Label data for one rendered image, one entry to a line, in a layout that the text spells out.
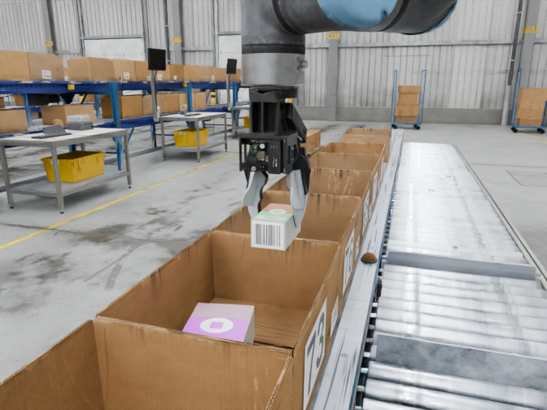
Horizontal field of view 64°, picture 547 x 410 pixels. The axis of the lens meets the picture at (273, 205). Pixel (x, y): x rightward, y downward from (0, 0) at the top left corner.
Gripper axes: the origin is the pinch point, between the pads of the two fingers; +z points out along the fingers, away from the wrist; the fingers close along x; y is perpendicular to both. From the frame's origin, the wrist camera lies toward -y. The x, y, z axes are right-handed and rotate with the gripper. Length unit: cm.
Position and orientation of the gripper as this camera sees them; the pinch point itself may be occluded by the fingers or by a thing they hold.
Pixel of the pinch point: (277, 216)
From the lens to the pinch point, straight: 70.8
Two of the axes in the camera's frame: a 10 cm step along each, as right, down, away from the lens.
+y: -2.9, 2.6, -9.2
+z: 0.0, 9.6, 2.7
